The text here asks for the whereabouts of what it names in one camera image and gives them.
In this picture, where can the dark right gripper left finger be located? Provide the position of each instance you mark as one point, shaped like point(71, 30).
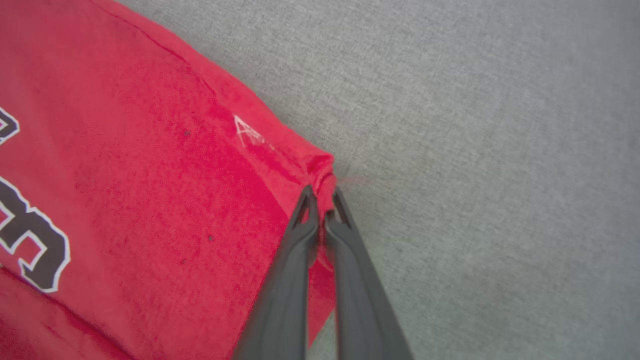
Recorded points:
point(285, 290)

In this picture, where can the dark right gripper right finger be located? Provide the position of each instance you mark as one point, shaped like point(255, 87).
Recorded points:
point(360, 300)

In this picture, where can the red jersey with white sleeves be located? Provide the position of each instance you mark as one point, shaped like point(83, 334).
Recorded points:
point(150, 175)

